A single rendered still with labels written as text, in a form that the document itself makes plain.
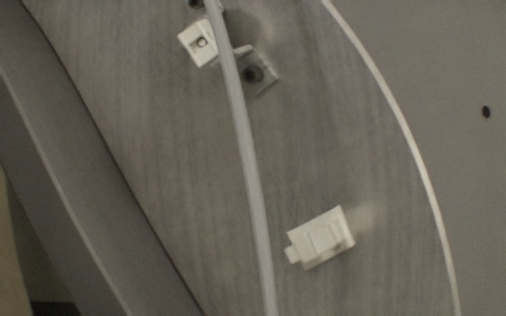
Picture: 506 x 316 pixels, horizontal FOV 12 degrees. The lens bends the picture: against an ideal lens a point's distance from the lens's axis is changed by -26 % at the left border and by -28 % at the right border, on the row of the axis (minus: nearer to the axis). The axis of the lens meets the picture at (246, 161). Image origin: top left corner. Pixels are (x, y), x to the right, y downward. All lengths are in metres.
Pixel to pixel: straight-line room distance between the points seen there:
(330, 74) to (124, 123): 0.08
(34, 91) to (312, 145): 0.11
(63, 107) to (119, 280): 0.07
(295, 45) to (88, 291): 0.12
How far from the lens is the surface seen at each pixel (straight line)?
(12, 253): 6.01
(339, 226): 1.04
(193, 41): 1.03
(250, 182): 1.01
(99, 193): 1.06
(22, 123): 1.04
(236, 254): 1.06
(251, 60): 1.04
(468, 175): 1.01
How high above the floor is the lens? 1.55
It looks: 10 degrees down
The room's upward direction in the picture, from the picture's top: 6 degrees counter-clockwise
